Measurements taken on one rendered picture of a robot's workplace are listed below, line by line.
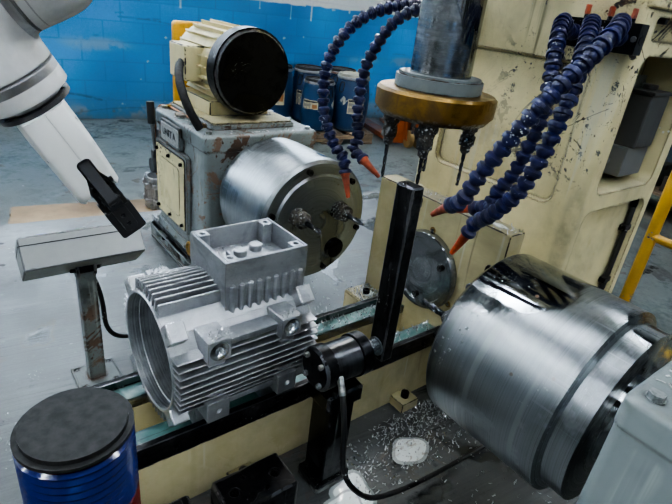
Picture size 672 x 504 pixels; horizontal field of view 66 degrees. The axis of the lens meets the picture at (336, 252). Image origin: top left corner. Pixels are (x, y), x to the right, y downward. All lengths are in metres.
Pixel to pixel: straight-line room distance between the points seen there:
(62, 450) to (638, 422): 0.44
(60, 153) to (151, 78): 5.74
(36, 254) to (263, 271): 0.35
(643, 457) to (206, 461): 0.52
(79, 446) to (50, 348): 0.80
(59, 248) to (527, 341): 0.65
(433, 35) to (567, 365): 0.46
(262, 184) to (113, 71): 5.32
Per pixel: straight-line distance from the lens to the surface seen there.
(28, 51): 0.57
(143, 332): 0.77
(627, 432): 0.54
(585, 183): 0.90
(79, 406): 0.33
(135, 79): 6.28
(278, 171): 0.97
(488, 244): 0.86
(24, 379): 1.05
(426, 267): 0.94
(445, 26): 0.77
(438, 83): 0.75
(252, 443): 0.80
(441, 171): 1.06
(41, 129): 0.57
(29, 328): 1.17
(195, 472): 0.78
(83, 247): 0.85
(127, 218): 0.65
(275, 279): 0.67
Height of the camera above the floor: 1.44
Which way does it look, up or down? 26 degrees down
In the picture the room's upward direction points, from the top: 7 degrees clockwise
